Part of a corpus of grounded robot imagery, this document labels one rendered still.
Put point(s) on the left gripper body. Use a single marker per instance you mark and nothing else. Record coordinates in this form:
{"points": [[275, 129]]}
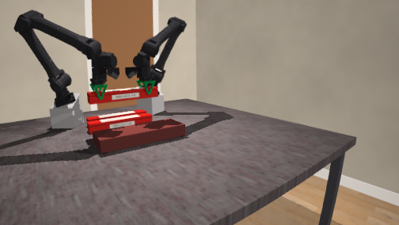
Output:
{"points": [[146, 78]]}

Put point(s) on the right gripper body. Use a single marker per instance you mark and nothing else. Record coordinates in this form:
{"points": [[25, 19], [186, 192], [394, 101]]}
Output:
{"points": [[96, 77]]}

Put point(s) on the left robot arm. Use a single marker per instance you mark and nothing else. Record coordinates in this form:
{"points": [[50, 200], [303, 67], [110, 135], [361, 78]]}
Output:
{"points": [[150, 48]]}

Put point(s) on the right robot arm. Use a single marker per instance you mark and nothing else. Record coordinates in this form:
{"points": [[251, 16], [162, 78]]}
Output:
{"points": [[35, 20]]}

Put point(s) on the red box of welding electrodes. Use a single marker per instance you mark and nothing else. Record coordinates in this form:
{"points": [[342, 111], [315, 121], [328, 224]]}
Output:
{"points": [[121, 95], [119, 114], [118, 122]]}

